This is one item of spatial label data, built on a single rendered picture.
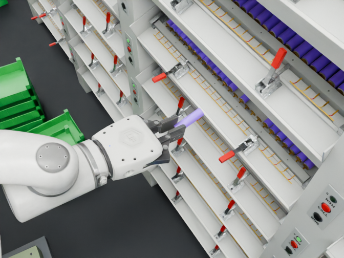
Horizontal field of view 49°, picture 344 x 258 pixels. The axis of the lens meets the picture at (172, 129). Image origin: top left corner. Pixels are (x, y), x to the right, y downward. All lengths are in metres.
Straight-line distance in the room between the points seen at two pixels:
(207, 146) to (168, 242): 0.77
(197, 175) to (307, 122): 0.65
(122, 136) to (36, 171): 0.19
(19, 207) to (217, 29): 0.48
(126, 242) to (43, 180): 1.23
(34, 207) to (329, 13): 0.50
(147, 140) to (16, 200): 0.24
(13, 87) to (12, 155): 1.48
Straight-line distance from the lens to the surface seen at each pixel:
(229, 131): 0.87
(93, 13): 1.48
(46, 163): 0.56
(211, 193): 1.23
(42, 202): 0.63
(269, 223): 1.00
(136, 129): 0.69
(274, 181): 0.83
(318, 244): 0.81
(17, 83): 2.04
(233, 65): 0.73
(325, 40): 0.53
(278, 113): 0.67
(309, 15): 0.54
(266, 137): 0.83
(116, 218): 1.81
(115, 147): 0.67
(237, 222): 1.20
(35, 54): 2.52
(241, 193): 1.02
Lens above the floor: 1.67
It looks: 56 degrees down
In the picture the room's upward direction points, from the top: straight up
